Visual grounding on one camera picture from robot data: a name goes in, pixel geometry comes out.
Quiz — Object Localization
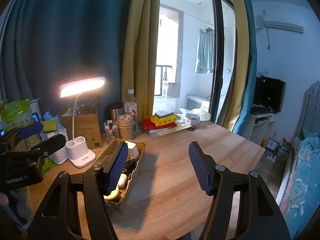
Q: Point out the white microwave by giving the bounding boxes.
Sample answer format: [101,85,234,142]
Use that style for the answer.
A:
[185,95,210,112]

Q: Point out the yellow tissue pack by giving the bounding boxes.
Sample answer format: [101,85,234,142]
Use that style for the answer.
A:
[150,114,178,126]

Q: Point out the black monitor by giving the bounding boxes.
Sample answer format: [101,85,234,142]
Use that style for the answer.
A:
[251,76,286,115]

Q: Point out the patterned glass jar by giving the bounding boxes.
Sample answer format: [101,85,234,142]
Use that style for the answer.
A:
[104,120,119,144]

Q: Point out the grey bed headboard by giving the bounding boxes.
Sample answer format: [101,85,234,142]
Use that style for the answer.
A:
[295,80,320,140]

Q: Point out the white desk lamp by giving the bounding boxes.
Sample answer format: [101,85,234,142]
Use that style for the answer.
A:
[59,77,106,168]

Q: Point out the stainless steel kettle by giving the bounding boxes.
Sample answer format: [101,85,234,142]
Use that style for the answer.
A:
[105,101,125,122]

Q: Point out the red book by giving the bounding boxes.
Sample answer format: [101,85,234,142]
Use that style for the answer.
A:
[141,119,177,132]

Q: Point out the white computer desk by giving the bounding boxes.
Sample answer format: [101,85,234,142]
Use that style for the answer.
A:
[242,113,278,145]

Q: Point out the stack of paper cups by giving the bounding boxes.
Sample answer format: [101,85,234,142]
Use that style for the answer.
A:
[117,114,133,140]

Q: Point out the clear plastic water bottle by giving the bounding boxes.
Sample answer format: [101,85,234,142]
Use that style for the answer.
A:
[124,89,138,132]

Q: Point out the black flashlight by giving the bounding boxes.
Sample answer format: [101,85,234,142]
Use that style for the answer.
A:
[123,159,137,177]

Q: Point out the white power adapter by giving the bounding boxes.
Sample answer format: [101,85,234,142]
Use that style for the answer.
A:
[125,141,140,159]

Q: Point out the teal curtain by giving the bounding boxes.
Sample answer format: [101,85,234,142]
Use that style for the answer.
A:
[233,0,257,137]

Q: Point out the white plastic basket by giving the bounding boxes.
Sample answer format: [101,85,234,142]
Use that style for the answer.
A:
[40,127,68,165]

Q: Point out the yellow curtain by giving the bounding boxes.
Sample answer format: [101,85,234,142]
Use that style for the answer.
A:
[121,0,160,121]

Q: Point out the small device on tissue pack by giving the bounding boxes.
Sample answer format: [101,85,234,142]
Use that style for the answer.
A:
[155,109,174,118]

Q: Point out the green snack bag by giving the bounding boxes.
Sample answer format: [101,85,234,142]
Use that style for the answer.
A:
[1,99,34,132]

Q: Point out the lamp packaging cardboard box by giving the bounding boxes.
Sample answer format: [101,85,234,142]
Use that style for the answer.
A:
[74,109,103,149]

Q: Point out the white box stack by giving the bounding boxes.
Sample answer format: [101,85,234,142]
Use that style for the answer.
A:
[179,108,210,125]

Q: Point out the yellow green sponge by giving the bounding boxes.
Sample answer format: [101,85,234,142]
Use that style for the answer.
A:
[42,119,57,133]

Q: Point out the black scissors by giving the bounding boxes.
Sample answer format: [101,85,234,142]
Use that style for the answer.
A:
[187,126,196,131]

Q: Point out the blue cartoon blanket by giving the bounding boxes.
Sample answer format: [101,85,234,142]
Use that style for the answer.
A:
[281,133,319,239]

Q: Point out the white air conditioner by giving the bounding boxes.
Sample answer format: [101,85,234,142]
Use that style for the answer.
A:
[255,15,304,34]

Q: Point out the hanging green towel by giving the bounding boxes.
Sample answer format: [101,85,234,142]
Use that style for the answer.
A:
[195,29,215,74]

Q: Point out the white earbuds case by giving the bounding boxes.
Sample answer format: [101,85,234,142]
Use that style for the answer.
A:
[117,173,127,189]

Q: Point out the yellow lid jar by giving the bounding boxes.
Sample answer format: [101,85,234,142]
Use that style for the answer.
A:
[104,186,121,203]

